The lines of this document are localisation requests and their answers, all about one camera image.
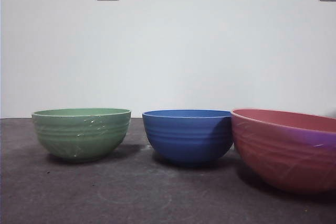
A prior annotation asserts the green ribbed bowl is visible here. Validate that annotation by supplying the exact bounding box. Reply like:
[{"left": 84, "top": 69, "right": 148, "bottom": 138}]
[{"left": 31, "top": 108, "right": 132, "bottom": 163}]

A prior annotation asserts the red ribbed bowl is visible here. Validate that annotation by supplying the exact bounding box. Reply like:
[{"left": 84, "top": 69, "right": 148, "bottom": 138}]
[{"left": 230, "top": 108, "right": 336, "bottom": 195}]

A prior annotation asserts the blue ribbed bowl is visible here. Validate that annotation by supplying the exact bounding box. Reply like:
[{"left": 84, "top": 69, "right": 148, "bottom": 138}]
[{"left": 142, "top": 110, "right": 234, "bottom": 168}]

